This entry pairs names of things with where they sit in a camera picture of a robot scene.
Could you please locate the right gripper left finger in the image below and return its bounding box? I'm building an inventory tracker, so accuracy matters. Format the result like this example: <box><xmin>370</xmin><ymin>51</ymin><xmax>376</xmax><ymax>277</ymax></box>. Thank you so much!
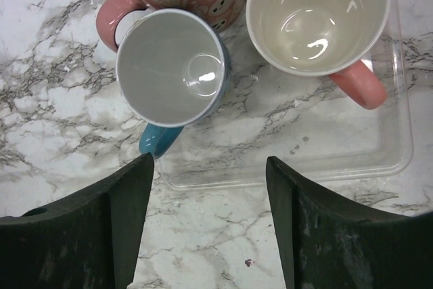
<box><xmin>1</xmin><ymin>154</ymin><xmax>154</xmax><ymax>288</ymax></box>

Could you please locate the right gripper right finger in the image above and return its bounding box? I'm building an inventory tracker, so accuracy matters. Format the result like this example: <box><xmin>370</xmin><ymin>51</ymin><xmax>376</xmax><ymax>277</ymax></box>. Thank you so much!
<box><xmin>266</xmin><ymin>156</ymin><xmax>432</xmax><ymax>288</ymax></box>

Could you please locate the blue mug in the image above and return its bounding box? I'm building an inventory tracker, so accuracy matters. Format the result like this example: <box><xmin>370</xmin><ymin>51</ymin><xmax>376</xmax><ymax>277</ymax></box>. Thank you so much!
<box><xmin>116</xmin><ymin>9</ymin><xmax>231</xmax><ymax>159</ymax></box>

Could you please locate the salmon pink mug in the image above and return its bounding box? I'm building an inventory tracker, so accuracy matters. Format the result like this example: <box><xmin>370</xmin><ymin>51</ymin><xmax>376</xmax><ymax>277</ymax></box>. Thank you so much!
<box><xmin>246</xmin><ymin>0</ymin><xmax>391</xmax><ymax>110</ymax></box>

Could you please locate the clear plastic tray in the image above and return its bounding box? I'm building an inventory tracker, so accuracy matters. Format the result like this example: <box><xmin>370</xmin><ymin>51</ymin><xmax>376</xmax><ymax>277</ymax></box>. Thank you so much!
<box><xmin>156</xmin><ymin>1</ymin><xmax>413</xmax><ymax>190</ymax></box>

